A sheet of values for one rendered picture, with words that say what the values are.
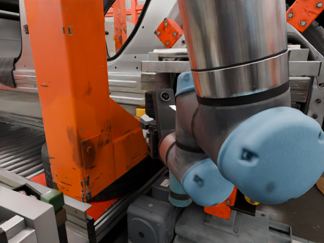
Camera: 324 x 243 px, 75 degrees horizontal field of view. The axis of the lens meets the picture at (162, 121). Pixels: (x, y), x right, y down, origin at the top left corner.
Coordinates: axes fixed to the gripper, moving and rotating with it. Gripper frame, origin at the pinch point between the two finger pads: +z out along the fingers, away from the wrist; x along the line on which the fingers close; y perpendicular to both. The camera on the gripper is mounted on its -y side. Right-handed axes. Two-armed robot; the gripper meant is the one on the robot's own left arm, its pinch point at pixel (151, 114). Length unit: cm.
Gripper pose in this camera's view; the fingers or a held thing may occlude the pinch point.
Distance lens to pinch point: 61.4
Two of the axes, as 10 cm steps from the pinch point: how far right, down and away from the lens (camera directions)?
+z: -3.0, -2.6, 9.2
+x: 9.5, -0.8, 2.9
